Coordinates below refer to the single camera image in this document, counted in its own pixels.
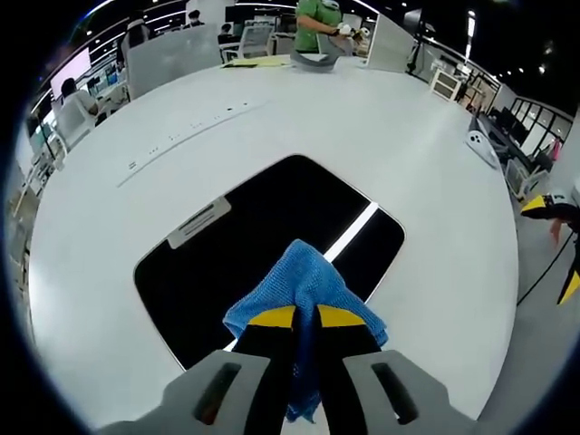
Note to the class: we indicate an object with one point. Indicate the grey partition panel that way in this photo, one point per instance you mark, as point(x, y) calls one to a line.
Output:
point(174, 61)

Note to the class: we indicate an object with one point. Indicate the grey curved headband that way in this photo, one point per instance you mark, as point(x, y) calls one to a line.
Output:
point(315, 63)

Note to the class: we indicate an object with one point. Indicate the blue cleaning cloth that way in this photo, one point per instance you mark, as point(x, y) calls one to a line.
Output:
point(312, 281)

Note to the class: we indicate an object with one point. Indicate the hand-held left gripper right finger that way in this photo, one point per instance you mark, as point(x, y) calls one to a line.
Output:
point(385, 394)

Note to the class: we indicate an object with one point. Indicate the black tripod stand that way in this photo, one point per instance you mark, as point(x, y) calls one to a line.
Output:
point(419, 41)

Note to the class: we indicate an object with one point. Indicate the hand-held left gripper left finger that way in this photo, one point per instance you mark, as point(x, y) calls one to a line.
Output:
point(204, 394)

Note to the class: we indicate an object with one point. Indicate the pink wall screen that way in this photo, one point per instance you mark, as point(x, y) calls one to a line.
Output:
point(70, 72)

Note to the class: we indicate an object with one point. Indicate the black tablet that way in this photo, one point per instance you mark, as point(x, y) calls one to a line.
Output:
point(272, 235)

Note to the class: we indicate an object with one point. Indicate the white device with three dots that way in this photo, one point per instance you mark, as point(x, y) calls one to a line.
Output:
point(481, 147)

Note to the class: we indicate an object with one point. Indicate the yellow paper sheet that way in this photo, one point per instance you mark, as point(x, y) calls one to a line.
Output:
point(256, 62)

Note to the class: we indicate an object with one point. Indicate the white upright panel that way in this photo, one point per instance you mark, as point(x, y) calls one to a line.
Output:
point(389, 45)

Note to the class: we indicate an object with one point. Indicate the white framed box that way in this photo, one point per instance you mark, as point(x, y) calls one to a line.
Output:
point(446, 83)

